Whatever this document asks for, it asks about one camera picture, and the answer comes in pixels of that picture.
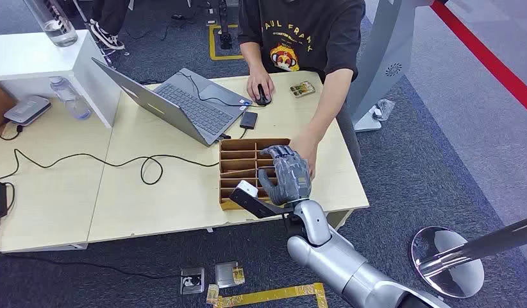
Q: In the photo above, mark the white shelf stand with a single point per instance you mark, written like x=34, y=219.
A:
x=42, y=55

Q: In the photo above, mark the small black rectangular device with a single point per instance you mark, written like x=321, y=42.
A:
x=248, y=120

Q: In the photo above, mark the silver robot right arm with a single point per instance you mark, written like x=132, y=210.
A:
x=331, y=251

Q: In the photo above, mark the metal floor socket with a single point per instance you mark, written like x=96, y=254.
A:
x=192, y=280

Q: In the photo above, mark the red barrier belt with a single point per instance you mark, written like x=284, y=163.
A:
x=484, y=55

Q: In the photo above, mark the person's right hand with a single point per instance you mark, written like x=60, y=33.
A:
x=258, y=78

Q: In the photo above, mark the clear plastic bag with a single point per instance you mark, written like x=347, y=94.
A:
x=382, y=109

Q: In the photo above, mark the standing person's legs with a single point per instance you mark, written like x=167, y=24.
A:
x=108, y=21

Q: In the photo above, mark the black tripod stand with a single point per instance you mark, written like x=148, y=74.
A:
x=225, y=25

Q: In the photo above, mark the grey laptop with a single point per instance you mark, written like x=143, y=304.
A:
x=191, y=104

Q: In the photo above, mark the brown board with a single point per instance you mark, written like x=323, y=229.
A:
x=0, y=106

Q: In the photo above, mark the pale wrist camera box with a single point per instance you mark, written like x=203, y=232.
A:
x=247, y=188

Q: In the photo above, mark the yellow floor tape corner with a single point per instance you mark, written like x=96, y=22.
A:
x=272, y=295

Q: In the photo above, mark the clear plastic bottle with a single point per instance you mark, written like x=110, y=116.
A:
x=72, y=100

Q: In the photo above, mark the black computer mouse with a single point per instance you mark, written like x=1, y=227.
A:
x=262, y=95

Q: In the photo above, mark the person's right forearm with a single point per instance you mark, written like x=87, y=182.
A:
x=253, y=57

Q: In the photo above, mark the person's left forearm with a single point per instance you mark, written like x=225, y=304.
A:
x=331, y=102

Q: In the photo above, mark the metal floor plate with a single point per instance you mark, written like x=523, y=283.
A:
x=226, y=274

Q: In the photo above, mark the person's left hand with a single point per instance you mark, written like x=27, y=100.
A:
x=308, y=148

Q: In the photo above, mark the flat grey electronic box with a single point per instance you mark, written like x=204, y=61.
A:
x=27, y=109

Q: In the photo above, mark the clear water bottle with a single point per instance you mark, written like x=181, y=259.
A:
x=55, y=23

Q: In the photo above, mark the grey white kiosk stand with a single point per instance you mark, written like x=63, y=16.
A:
x=384, y=51

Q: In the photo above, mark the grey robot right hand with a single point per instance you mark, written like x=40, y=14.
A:
x=291, y=178

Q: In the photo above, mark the person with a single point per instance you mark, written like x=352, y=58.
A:
x=306, y=25

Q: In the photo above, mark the brown cardboard divided box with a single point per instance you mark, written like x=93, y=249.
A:
x=240, y=161

